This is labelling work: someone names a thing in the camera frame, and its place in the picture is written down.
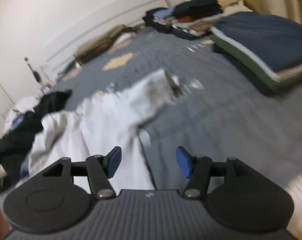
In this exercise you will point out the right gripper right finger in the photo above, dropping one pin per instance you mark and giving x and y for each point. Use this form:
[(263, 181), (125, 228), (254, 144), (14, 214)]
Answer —
[(197, 170)]

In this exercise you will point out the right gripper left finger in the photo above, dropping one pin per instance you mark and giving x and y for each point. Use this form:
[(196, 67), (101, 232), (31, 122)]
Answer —
[(100, 170)]

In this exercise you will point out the white t-shirt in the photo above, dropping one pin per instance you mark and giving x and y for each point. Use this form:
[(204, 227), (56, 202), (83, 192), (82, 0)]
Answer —
[(101, 123)]

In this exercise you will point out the black clothes pile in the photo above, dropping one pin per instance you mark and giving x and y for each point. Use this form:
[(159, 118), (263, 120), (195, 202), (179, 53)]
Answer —
[(17, 143)]

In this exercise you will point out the stack of folded clothes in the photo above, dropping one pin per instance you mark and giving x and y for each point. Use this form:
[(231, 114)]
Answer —
[(192, 19)]

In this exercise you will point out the grey quilted bedspread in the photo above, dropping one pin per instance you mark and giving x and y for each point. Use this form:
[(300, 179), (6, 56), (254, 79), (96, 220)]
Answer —
[(221, 114)]

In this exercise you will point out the light grey hoodie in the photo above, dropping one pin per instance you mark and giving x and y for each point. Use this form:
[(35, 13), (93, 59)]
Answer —
[(15, 115)]

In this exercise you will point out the folded brown blanket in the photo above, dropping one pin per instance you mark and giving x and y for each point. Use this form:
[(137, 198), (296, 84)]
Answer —
[(100, 44)]

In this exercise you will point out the white bed headboard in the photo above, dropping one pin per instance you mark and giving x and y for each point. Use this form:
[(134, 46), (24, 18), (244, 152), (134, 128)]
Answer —
[(59, 49)]

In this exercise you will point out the white pillow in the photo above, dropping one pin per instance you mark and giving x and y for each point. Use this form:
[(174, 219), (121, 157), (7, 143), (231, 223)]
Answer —
[(123, 40)]

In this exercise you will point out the navy folded duvet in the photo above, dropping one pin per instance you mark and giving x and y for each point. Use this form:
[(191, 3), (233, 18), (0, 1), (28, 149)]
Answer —
[(268, 46)]

